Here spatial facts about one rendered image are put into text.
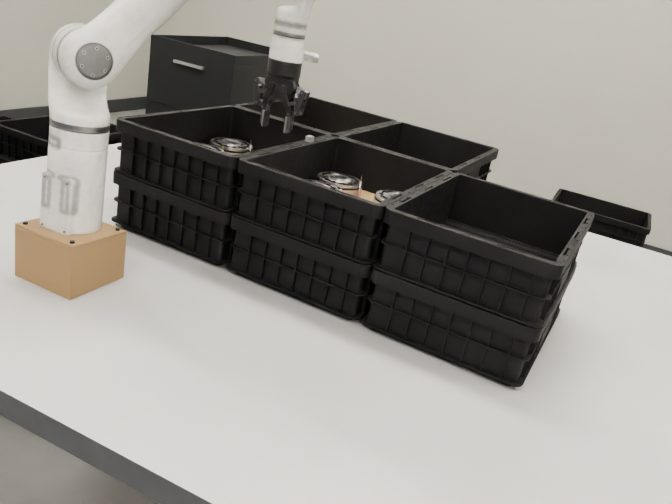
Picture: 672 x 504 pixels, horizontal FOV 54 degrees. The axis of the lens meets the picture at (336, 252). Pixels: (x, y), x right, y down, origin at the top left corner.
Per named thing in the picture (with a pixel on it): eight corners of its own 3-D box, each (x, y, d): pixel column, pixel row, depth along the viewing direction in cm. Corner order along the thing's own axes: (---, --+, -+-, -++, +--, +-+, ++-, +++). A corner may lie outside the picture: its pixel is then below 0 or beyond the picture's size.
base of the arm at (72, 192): (75, 238, 108) (82, 136, 102) (31, 222, 110) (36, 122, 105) (112, 226, 116) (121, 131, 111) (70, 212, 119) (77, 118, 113)
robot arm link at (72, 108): (48, 16, 103) (42, 124, 109) (62, 24, 96) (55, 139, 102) (108, 26, 109) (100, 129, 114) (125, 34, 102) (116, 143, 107)
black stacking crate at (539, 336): (519, 396, 106) (541, 332, 102) (355, 328, 118) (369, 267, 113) (560, 313, 140) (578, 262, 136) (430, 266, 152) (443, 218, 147)
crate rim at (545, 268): (558, 282, 99) (563, 268, 98) (379, 221, 110) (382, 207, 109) (592, 224, 133) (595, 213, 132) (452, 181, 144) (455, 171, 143)
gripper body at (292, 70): (260, 52, 143) (254, 95, 147) (293, 61, 140) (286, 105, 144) (279, 52, 150) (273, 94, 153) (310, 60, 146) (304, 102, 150)
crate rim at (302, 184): (379, 221, 110) (382, 207, 109) (233, 171, 121) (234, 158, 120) (452, 181, 144) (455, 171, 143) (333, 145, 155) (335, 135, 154)
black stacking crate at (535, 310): (538, 337, 103) (561, 271, 98) (369, 273, 114) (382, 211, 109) (576, 267, 136) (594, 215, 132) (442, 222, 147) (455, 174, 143)
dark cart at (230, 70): (209, 251, 310) (233, 55, 277) (134, 222, 325) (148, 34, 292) (275, 221, 364) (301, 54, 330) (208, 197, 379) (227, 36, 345)
